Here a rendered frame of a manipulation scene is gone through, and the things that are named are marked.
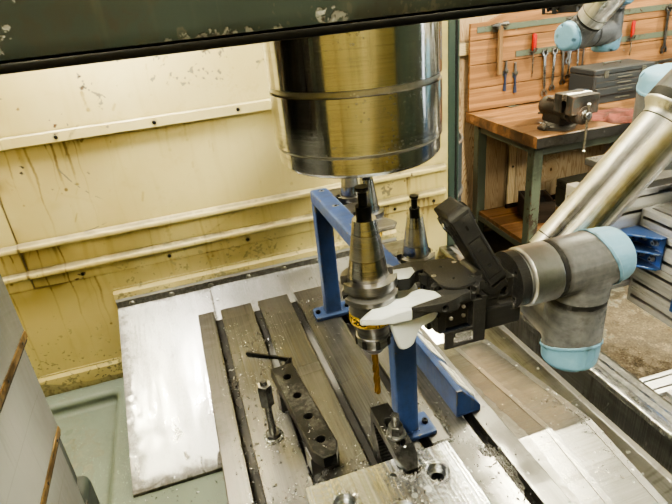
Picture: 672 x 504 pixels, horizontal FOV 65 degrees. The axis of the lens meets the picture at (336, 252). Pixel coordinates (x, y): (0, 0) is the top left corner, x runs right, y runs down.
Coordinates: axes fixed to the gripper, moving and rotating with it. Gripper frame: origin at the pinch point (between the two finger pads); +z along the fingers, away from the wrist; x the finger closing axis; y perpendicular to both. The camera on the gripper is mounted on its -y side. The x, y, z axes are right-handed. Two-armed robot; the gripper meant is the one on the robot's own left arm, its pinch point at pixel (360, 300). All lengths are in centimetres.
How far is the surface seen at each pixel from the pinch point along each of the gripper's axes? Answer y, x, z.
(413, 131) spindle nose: -20.0, -7.8, -3.3
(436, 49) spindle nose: -26.1, -6.1, -6.4
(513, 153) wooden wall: 74, 250, -194
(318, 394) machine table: 41, 35, -1
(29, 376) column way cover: 12.4, 20.7, 41.8
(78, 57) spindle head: -28.9, -12.4, 20.2
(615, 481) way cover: 58, 7, -51
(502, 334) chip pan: 63, 63, -63
